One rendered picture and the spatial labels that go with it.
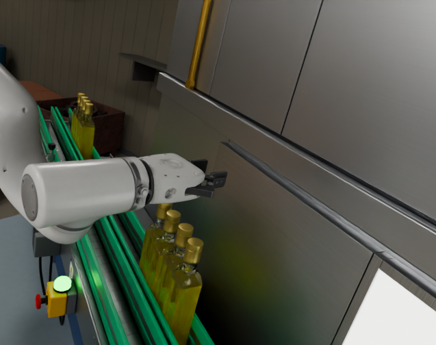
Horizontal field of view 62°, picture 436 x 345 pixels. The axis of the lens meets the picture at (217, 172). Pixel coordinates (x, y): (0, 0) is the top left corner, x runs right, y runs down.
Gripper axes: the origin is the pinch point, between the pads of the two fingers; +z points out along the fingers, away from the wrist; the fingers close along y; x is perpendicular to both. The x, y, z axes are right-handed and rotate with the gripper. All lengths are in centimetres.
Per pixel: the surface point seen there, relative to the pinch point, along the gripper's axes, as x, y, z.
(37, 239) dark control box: 49, 58, -8
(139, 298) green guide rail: 36.7, 9.5, -2.6
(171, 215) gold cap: 15.8, 10.7, 3.0
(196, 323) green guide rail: 36.1, -3.7, 4.0
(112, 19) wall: -9, 396, 194
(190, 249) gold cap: 16.8, -0.6, -0.3
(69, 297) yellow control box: 50, 30, -9
